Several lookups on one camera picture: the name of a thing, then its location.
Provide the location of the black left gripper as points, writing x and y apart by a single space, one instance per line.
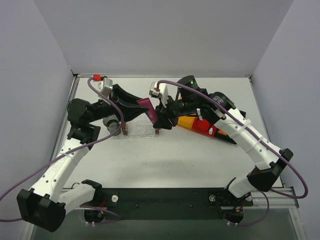
115 100

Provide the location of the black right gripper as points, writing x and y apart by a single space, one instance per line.
169 107

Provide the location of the pink toothpaste tube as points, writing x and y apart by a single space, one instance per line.
151 113

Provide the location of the clear textured acrylic tray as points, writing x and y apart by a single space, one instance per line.
140 129

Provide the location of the orange toothpaste tube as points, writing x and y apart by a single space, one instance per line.
220 133

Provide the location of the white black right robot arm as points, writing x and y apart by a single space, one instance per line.
220 112

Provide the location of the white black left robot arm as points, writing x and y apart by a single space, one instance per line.
44 205

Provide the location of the brown wooden tray end block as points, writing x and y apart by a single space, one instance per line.
124 128

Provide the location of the yellow plastic bin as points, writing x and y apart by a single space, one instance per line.
187 122

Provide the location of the red plastic bin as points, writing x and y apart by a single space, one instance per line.
202 127

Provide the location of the black plastic bin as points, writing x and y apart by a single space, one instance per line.
227 138

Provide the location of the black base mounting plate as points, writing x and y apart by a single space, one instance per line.
206 203

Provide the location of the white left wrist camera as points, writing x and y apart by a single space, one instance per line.
105 84

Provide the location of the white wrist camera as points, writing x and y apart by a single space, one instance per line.
105 84
160 92

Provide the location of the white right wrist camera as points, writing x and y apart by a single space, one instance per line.
160 92

